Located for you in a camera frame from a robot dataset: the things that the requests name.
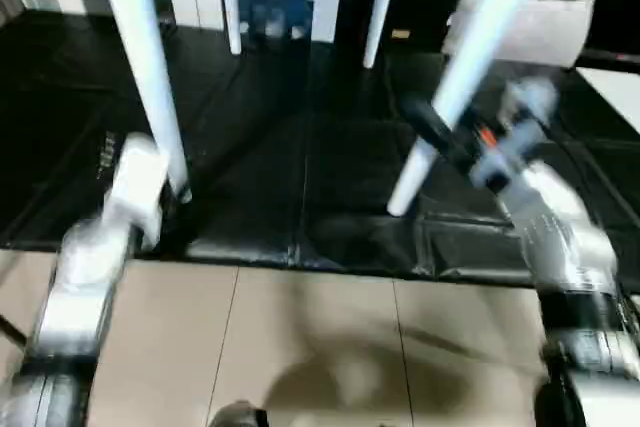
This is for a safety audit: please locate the white plastic table leg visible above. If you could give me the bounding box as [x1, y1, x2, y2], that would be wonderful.
[217, 0, 246, 57]
[386, 0, 570, 219]
[93, 0, 195, 207]
[361, 0, 407, 71]

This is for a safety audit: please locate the light grey cushion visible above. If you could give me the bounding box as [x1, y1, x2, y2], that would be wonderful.
[441, 0, 597, 69]

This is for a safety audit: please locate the white flat board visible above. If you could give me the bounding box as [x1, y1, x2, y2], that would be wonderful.
[573, 65, 640, 134]

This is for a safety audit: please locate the brown rounded robot part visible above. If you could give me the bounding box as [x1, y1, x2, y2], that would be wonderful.
[208, 399, 270, 427]

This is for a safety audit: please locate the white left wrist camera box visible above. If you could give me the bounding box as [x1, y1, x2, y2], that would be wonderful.
[101, 131, 172, 249]

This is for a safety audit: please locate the black metal frame bar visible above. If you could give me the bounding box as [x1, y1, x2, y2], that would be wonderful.
[0, 313, 30, 349]

